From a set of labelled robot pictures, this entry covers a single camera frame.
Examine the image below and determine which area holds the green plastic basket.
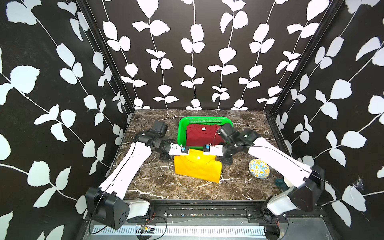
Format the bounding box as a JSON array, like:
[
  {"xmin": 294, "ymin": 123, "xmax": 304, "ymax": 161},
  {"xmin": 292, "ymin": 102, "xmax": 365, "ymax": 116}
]
[{"xmin": 177, "ymin": 117, "xmax": 233, "ymax": 150}]

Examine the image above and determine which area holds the red t-shirt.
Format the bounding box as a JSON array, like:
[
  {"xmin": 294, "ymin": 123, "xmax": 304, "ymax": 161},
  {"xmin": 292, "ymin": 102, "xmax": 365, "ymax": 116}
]
[{"xmin": 186, "ymin": 124, "xmax": 225, "ymax": 147}]

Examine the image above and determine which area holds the yellow t-shirt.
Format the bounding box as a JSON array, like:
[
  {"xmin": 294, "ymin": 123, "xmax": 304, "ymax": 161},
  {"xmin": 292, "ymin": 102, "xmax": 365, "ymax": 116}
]
[{"xmin": 174, "ymin": 149, "xmax": 222, "ymax": 183}]

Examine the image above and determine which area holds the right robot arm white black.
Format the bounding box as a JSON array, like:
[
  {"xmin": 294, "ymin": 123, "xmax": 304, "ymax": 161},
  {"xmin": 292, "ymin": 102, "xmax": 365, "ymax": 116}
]
[{"xmin": 215, "ymin": 124, "xmax": 325, "ymax": 221}]

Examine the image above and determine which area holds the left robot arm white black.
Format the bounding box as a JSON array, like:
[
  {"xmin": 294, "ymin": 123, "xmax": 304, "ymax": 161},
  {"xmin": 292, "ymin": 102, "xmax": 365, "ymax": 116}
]
[{"xmin": 85, "ymin": 121, "xmax": 189, "ymax": 230}]

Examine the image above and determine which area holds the patterned ceramic plate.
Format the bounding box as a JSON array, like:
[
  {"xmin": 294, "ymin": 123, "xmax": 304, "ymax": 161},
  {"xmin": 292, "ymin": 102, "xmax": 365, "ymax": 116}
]
[{"xmin": 249, "ymin": 159, "xmax": 270, "ymax": 179}]

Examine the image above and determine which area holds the white perforated strip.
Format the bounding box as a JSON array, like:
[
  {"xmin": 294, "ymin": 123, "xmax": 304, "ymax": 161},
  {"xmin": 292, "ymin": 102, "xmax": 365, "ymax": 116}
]
[{"xmin": 91, "ymin": 225, "xmax": 266, "ymax": 238}]

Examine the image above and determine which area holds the small circuit board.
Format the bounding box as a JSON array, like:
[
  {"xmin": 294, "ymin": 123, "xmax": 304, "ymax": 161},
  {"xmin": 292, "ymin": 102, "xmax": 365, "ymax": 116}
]
[{"xmin": 138, "ymin": 226, "xmax": 155, "ymax": 235}]

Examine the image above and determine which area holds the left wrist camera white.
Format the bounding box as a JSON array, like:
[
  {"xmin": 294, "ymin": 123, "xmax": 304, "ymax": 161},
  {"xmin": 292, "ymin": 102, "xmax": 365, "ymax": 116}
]
[{"xmin": 168, "ymin": 143, "xmax": 190, "ymax": 156}]

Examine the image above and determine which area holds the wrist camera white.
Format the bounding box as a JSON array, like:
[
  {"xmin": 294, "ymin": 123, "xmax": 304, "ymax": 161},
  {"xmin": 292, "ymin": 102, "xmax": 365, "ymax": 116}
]
[
  {"xmin": 168, "ymin": 143, "xmax": 190, "ymax": 156},
  {"xmin": 203, "ymin": 144, "xmax": 223, "ymax": 157}
]

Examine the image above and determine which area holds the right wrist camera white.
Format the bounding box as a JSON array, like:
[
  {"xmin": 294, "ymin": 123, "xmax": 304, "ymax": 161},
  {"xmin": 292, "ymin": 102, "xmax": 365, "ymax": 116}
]
[{"xmin": 203, "ymin": 144, "xmax": 223, "ymax": 157}]

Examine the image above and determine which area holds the black aluminium front rail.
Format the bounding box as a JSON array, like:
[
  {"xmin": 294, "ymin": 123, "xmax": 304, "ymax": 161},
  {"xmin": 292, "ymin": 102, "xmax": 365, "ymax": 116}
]
[{"xmin": 83, "ymin": 197, "xmax": 328, "ymax": 224}]

